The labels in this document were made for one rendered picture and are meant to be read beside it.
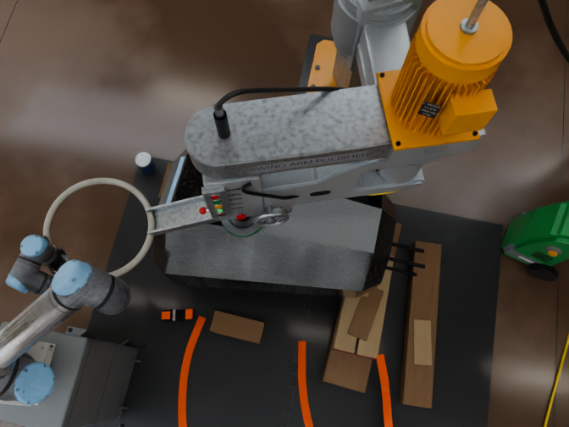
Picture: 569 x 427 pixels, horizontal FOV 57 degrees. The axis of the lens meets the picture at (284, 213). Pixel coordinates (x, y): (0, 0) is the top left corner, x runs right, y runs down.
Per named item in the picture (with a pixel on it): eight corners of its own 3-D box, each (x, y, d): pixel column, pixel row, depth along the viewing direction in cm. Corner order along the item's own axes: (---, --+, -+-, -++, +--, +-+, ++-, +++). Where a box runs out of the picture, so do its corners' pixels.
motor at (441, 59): (457, 64, 174) (506, -24, 136) (481, 148, 165) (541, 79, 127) (375, 74, 173) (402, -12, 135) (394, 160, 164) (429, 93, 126)
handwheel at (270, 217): (285, 202, 220) (286, 191, 206) (290, 225, 217) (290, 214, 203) (251, 207, 219) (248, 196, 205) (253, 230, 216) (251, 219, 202)
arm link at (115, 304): (150, 289, 172) (69, 280, 220) (118, 274, 164) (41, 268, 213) (136, 323, 168) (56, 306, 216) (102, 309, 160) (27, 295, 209)
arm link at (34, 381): (30, 403, 204) (47, 410, 192) (-14, 392, 194) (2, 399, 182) (46, 364, 210) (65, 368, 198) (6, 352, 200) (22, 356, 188)
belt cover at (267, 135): (451, 93, 190) (467, 67, 174) (469, 156, 182) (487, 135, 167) (189, 126, 185) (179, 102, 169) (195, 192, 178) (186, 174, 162)
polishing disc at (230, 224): (240, 184, 253) (240, 183, 252) (274, 211, 249) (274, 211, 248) (211, 216, 248) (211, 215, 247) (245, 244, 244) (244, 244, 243)
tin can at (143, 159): (150, 176, 342) (145, 169, 329) (137, 169, 343) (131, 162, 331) (157, 163, 345) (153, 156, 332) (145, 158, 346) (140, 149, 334)
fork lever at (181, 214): (290, 170, 230) (287, 166, 226) (297, 211, 225) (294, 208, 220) (150, 204, 245) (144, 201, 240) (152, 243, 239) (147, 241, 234)
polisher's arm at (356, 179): (405, 155, 234) (435, 99, 187) (416, 202, 227) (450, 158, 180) (242, 176, 230) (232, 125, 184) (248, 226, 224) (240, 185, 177)
